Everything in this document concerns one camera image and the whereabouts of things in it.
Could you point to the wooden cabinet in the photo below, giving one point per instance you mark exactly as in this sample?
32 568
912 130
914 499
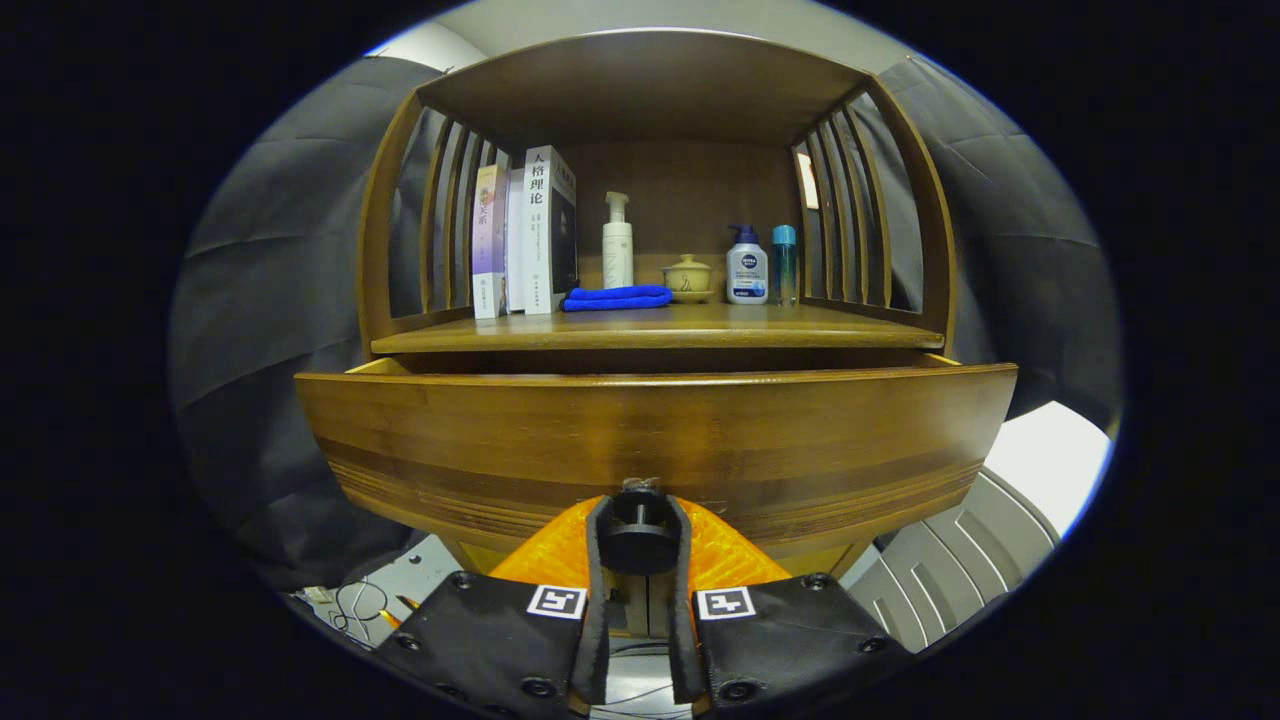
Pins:
650 90

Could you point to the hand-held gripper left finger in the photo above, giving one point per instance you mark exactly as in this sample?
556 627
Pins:
490 640

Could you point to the white pump bottle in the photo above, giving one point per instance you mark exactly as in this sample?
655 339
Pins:
617 255

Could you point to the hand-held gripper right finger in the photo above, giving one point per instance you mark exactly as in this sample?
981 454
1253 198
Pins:
790 640

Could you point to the wooden cabinet door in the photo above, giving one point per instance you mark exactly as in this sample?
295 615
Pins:
658 605
627 605

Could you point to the wooden countertop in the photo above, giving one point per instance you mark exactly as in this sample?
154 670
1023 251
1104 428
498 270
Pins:
700 325

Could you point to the teal clear bottle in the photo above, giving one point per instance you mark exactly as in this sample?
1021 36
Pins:
784 265

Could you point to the thin white book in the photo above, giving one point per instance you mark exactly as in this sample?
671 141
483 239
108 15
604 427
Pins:
515 240

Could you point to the large white portrait book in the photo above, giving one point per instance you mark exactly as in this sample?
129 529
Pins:
540 240

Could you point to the wooden drawer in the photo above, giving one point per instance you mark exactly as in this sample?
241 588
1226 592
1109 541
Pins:
650 430

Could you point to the white side cabinet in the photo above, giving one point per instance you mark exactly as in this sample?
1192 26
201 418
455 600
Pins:
1050 460

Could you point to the yellow lidded teacup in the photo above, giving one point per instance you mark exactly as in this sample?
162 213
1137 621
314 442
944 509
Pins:
688 277

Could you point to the white lotion bottle blue cap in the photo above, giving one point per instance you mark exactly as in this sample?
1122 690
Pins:
747 275

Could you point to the blue folded cloth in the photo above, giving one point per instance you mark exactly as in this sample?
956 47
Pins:
615 298

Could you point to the pink book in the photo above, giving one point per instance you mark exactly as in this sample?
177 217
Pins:
489 230

